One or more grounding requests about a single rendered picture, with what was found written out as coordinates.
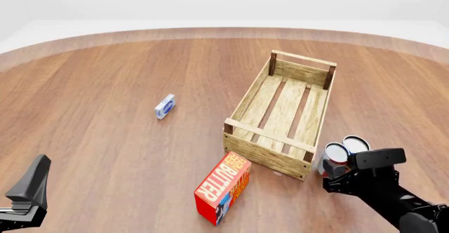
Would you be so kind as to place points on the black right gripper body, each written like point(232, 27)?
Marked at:
point(338, 185)

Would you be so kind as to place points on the blue tin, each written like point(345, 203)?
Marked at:
point(356, 143)

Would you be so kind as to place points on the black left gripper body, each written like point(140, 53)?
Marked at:
point(21, 217)

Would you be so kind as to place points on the small blue white box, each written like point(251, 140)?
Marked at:
point(165, 107)

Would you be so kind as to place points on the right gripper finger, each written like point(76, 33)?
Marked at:
point(334, 168)

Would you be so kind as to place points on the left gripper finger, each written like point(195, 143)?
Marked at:
point(33, 183)

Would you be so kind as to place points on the red white tin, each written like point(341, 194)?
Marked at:
point(336, 152)

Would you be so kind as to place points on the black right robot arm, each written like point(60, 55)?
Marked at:
point(396, 198)

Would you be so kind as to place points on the red butter box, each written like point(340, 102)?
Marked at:
point(219, 184)

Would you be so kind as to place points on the wooden slat tray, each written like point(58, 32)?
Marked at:
point(280, 112)

